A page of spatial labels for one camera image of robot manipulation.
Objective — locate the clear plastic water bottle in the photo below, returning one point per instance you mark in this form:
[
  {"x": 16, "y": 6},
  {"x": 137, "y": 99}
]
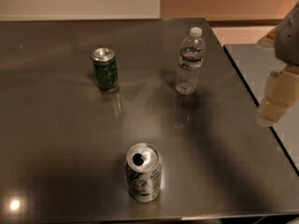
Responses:
[{"x": 190, "y": 59}]

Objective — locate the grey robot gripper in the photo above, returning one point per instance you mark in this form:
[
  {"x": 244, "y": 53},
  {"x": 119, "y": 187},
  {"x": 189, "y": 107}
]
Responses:
[{"x": 289, "y": 41}]

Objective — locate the white opened soda can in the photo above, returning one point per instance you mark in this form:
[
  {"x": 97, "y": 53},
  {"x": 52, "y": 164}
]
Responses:
[{"x": 143, "y": 167}]

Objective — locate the green soda can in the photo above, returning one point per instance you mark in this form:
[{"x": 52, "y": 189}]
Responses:
[{"x": 105, "y": 68}]

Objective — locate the grey side table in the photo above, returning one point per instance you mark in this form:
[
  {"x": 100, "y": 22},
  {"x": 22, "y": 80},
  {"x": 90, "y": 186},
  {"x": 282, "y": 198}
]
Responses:
[{"x": 257, "y": 67}]

